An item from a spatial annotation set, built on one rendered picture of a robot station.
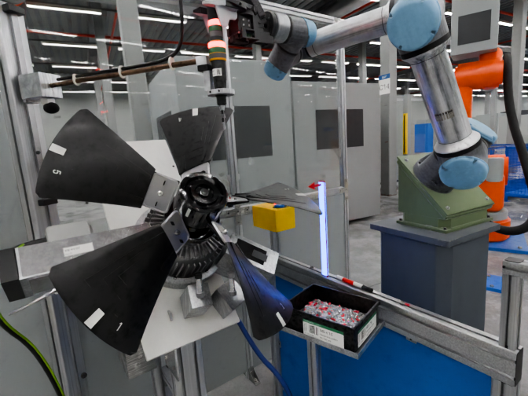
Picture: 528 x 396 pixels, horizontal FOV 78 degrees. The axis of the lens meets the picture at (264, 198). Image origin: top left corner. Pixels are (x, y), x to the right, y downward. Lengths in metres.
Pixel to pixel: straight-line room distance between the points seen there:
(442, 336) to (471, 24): 3.98
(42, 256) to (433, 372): 1.00
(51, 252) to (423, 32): 0.97
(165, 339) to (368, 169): 4.77
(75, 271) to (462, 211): 1.11
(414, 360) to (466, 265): 0.37
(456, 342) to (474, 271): 0.41
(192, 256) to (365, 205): 4.69
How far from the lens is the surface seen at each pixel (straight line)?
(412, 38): 0.92
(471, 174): 1.05
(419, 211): 1.26
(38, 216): 1.32
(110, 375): 1.76
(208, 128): 0.98
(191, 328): 0.95
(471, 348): 0.96
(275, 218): 1.26
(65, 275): 0.67
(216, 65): 0.88
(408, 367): 1.12
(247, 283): 0.74
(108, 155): 0.85
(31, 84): 1.26
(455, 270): 1.23
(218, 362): 1.97
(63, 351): 1.48
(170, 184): 0.83
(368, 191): 5.44
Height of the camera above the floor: 1.33
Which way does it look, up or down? 10 degrees down
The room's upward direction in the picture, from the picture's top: 4 degrees counter-clockwise
